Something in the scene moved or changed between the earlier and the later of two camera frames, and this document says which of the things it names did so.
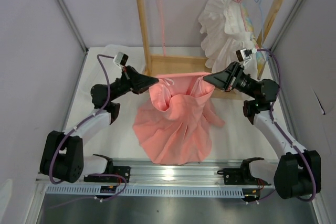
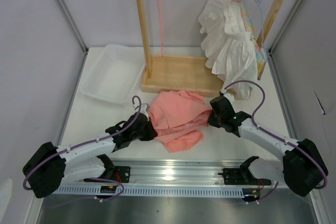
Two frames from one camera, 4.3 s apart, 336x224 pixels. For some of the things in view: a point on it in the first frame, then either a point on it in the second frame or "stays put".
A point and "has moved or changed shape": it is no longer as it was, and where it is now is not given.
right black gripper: x=219 y=79 -> x=211 y=121
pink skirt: x=173 y=126 has moved or changed shape
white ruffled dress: x=225 y=33 stays put
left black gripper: x=136 y=82 -> x=151 y=133
